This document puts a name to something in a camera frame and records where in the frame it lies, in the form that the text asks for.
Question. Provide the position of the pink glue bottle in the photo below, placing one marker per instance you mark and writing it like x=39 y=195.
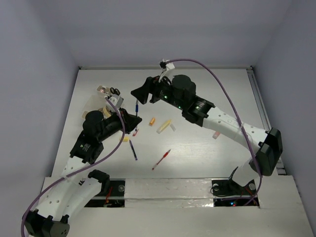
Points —
x=216 y=135

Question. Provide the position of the red gel pen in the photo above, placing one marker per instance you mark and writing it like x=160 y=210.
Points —
x=164 y=156

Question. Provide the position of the orange marker cap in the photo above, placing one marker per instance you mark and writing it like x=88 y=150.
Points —
x=152 y=121

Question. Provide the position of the cream divided pen holder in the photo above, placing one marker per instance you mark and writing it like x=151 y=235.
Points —
x=107 y=92

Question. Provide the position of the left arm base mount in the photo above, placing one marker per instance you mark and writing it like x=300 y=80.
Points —
x=113 y=197

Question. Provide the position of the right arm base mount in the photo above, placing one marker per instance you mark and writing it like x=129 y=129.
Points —
x=227 y=193

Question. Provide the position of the blue gel pen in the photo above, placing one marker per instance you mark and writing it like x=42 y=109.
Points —
x=136 y=108

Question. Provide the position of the purple gel pen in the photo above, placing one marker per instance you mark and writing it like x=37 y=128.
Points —
x=133 y=150

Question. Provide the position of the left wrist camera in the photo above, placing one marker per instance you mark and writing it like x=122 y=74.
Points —
x=116 y=100

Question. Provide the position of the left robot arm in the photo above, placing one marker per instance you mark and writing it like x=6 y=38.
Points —
x=50 y=213

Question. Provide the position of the white perforated storage basket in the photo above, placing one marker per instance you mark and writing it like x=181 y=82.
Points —
x=94 y=103

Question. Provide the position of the black handled scissors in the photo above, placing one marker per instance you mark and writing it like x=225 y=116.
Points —
x=114 y=91

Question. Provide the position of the beige masking tape roll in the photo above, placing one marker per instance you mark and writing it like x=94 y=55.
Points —
x=106 y=113

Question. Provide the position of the yellow eraser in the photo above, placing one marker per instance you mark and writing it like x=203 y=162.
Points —
x=125 y=139

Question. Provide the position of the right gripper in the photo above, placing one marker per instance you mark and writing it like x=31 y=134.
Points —
x=141 y=93

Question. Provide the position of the yellow highlighter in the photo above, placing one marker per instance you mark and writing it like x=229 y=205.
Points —
x=163 y=126

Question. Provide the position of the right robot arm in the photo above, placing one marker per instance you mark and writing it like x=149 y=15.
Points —
x=266 y=145

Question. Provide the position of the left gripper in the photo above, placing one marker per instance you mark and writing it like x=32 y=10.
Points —
x=130 y=120

